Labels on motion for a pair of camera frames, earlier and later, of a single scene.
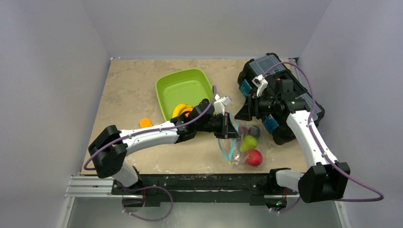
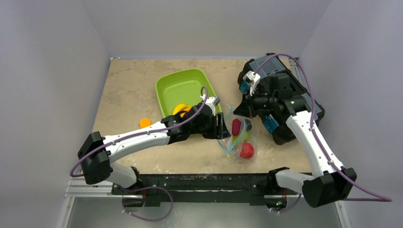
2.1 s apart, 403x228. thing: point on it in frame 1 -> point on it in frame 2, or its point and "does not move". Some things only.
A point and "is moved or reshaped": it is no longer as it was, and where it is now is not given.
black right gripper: (252, 107) does not move
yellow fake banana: (178, 109) does not move
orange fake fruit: (187, 111) does not move
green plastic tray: (188, 87) does not move
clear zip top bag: (246, 152) is moved or reshaped
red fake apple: (254, 157) -> (247, 151)
